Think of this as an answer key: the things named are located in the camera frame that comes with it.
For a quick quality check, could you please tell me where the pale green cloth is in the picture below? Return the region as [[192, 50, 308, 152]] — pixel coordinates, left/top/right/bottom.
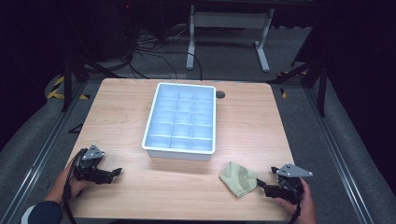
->
[[219, 161, 260, 199]]

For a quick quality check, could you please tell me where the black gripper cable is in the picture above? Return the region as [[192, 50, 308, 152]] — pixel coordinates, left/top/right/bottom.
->
[[287, 201, 303, 224], [62, 147, 89, 224]]

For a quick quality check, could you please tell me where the black metal stand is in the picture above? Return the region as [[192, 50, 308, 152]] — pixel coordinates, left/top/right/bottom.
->
[[266, 55, 328, 119], [61, 50, 120, 113]]

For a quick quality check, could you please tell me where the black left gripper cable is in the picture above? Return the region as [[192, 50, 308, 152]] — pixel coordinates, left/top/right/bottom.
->
[[62, 147, 89, 224]]

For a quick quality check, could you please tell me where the bundle of black floor cables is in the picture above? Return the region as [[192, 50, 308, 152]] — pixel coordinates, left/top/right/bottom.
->
[[125, 26, 204, 81]]

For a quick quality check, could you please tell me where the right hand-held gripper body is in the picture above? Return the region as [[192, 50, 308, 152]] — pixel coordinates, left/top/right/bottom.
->
[[264, 162, 314, 205]]

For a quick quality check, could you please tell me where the person's left hand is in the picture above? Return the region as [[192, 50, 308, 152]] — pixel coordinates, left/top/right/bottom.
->
[[44, 155, 92, 204]]

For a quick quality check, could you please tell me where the person's right hand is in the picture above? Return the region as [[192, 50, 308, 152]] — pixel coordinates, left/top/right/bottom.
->
[[275, 177, 318, 224]]

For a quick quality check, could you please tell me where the white compartment tray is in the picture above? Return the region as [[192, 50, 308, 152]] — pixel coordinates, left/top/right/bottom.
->
[[141, 81, 217, 162]]

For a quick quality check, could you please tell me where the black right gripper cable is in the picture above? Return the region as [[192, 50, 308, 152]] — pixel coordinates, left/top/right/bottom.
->
[[287, 201, 303, 224]]

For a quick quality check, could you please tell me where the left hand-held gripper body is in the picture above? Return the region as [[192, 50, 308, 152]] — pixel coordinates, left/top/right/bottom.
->
[[74, 144, 114, 185]]

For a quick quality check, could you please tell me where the white metal stand frame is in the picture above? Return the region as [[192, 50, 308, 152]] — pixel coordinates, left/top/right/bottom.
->
[[185, 4, 276, 74]]

